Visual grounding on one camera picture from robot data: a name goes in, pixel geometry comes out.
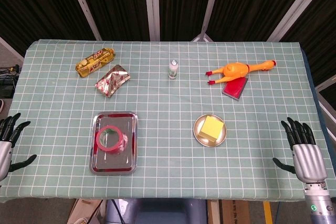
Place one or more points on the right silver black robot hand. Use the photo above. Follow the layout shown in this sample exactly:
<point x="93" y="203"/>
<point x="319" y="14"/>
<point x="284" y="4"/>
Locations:
<point x="309" y="161"/>

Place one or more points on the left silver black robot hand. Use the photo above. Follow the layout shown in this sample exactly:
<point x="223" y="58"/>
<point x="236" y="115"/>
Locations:
<point x="5" y="153"/>

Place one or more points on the yellow sponge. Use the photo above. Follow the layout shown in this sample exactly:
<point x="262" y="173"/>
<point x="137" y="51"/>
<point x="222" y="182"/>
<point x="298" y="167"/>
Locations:
<point x="212" y="127"/>

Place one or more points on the pink tape roll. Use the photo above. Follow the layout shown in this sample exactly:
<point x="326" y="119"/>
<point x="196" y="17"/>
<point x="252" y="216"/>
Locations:
<point x="115" y="151"/>

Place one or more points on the white shoe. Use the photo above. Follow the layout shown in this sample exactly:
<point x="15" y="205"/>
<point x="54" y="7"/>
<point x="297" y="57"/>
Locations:
<point x="1" y="105"/>

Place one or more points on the round steel plate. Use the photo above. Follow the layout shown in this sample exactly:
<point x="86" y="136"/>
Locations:
<point x="210" y="144"/>

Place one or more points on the rectangular steel tray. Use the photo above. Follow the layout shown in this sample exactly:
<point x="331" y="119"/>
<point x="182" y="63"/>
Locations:
<point x="113" y="163"/>

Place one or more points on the orange rubber chicken toy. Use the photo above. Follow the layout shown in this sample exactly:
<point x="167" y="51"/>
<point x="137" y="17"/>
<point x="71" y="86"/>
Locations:
<point x="235" y="69"/>

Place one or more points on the gold biscuit package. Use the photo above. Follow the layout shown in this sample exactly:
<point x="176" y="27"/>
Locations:
<point x="94" y="61"/>

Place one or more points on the silver red snack package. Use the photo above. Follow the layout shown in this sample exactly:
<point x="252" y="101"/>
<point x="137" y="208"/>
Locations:
<point x="111" y="81"/>

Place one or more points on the green checked tablecloth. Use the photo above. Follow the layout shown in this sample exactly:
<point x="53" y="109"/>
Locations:
<point x="168" y="98"/>

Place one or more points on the blue-grey robot torso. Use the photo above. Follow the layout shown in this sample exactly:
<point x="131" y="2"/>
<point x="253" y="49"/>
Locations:
<point x="157" y="212"/>

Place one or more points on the small white bottle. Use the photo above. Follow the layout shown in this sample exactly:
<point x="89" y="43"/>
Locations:
<point x="173" y="70"/>

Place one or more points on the white frame post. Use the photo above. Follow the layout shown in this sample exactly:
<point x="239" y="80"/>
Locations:
<point x="153" y="6"/>
<point x="296" y="6"/>
<point x="84" y="6"/>
<point x="210" y="6"/>

